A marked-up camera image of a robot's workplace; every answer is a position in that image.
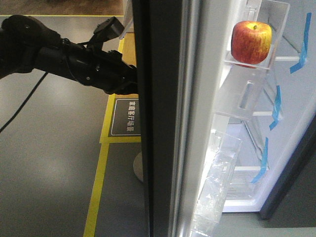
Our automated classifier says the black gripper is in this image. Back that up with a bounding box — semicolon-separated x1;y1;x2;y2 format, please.
66;42;138;95

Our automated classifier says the red yellow apple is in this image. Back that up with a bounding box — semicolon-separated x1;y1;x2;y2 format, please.
231;21;272;65

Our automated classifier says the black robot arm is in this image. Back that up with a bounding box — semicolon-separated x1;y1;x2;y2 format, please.
0;15;138;95

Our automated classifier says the dark grey fridge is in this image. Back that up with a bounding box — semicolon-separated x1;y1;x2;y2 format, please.
223;0;316;227

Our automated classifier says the grey floor label sign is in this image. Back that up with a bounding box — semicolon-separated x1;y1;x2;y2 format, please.
109;98;141;137

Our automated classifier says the round grey floor base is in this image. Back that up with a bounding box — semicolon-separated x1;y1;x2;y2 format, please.
133;152;144;183

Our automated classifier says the clear upper door bin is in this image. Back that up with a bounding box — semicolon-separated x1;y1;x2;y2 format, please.
214;0;290;120

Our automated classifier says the clear door bin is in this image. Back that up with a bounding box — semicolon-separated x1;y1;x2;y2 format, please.
197;129;243;218
214;0;290;120

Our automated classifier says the clear lower door bin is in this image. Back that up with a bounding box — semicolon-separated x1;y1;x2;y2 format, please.
197;129;243;218

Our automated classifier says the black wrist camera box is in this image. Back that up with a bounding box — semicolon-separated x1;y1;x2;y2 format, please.
91;16;124;42

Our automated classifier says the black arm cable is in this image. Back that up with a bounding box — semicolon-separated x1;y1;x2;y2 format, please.
0;72;48;133

